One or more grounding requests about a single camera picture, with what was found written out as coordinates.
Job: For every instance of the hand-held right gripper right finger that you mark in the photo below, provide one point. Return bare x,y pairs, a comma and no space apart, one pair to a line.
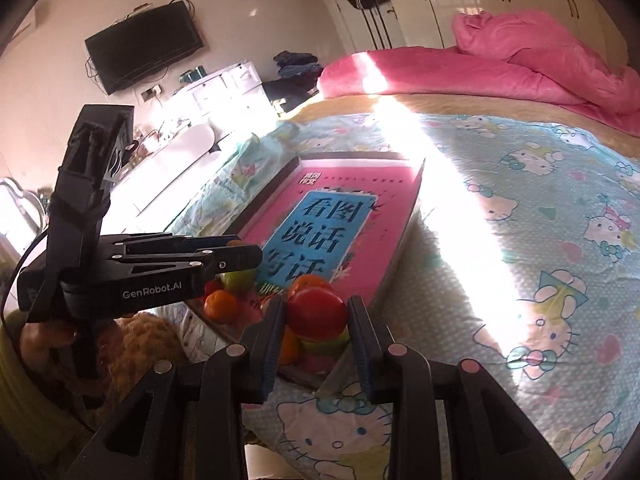
362,355

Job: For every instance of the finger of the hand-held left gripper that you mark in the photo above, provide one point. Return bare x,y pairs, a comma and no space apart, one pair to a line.
235,260
165,242

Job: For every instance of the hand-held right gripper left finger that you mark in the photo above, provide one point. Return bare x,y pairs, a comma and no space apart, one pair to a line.
270,355

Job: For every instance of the small yellow fruit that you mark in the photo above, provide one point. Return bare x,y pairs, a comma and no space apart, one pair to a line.
235,243

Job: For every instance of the orange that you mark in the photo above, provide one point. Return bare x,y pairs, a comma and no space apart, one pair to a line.
307,282
290,347
221,306

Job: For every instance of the green apple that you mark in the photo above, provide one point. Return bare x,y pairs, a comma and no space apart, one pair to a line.
239,281
325,346

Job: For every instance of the red tomato with green calyx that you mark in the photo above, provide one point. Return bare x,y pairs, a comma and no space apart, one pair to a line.
212,287

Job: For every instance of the large red tomato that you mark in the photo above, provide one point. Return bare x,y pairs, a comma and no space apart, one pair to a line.
316,312

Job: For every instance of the pink book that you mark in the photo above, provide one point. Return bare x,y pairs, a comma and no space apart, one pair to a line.
395,260
325,230

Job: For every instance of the person's left hand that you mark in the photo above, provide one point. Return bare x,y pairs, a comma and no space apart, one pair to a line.
47,337

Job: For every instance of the yellow-green cloth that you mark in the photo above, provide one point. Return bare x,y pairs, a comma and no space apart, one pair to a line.
30,400

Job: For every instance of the white drawer cabinet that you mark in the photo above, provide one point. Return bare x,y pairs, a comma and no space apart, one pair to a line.
220,90

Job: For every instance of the green bottles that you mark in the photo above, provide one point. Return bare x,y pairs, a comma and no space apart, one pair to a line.
192,75

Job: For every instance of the beige blanket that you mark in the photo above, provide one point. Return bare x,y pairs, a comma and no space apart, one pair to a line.
350,104

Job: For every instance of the cartoon cat printed blanket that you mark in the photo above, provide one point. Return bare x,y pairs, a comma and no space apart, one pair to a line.
500,210

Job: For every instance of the pile of folded clothes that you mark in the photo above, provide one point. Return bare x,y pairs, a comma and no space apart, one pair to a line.
295,67

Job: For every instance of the white door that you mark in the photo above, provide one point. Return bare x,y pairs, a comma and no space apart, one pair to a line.
350,25

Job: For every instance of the pink duvet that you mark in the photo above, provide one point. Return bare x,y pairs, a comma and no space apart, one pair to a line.
475,65

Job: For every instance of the metal tube frame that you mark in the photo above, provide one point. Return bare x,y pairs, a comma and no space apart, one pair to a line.
12,195

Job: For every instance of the wall socket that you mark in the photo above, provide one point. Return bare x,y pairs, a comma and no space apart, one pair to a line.
150,92

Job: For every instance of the black wall television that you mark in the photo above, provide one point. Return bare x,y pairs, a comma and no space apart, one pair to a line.
145,45

